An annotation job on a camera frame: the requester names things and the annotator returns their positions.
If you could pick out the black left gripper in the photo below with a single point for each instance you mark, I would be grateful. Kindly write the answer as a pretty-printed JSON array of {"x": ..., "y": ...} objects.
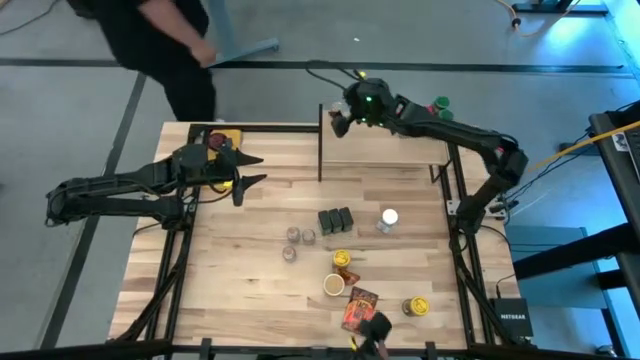
[{"x": 200, "y": 162}]

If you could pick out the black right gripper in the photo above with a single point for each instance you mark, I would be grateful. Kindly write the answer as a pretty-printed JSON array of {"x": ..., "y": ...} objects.
[{"x": 372, "y": 105}]

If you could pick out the dark green rectangular tin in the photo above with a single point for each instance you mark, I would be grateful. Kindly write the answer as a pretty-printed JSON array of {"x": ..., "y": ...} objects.
[
  {"x": 346, "y": 219},
  {"x": 325, "y": 222},
  {"x": 335, "y": 220}
]

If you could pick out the person's forearm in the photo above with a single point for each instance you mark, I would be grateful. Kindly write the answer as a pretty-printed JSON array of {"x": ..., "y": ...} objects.
[{"x": 170, "y": 22}]

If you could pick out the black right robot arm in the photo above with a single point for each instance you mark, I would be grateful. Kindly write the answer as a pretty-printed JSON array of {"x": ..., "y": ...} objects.
[{"x": 450, "y": 131}]

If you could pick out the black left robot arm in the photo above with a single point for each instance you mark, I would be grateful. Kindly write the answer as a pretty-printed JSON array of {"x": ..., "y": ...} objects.
[{"x": 100, "y": 192}]

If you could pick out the wooden shelf with black legs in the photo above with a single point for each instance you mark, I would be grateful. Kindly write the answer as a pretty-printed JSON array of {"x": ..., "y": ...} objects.
[{"x": 380, "y": 150}]

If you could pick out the dark red apple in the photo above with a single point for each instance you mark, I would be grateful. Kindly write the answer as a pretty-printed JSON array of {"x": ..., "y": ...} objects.
[{"x": 216, "y": 140}]

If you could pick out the white lidded clear spice jar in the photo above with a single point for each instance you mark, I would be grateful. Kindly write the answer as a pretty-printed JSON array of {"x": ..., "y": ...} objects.
[{"x": 388, "y": 218}]

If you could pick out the yellow lidded spice jar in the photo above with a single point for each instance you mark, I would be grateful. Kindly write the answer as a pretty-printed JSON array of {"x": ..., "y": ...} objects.
[
  {"x": 342, "y": 258},
  {"x": 417, "y": 306}
]

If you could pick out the person's hand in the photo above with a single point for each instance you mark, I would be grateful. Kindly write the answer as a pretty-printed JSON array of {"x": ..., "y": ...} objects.
[{"x": 204, "y": 52}]

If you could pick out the person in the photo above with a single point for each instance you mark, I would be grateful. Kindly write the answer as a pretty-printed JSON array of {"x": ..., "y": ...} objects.
[{"x": 125, "y": 35}]

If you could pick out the black stand foot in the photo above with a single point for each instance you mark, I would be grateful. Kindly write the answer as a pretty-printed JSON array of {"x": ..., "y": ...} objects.
[{"x": 555, "y": 6}]

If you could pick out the black diagonal beam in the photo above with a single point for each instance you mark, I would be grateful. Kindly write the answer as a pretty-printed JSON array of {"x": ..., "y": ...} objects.
[{"x": 565, "y": 255}]

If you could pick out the black side desk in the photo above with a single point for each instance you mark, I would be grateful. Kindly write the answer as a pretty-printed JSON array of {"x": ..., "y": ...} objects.
[{"x": 617, "y": 170}]

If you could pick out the black aluminium rig frame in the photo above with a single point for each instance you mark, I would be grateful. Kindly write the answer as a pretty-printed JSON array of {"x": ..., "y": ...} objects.
[{"x": 260, "y": 128}]

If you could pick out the black Netgear network switch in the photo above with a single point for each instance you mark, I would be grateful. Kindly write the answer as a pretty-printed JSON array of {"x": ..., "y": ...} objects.
[{"x": 511, "y": 317}]

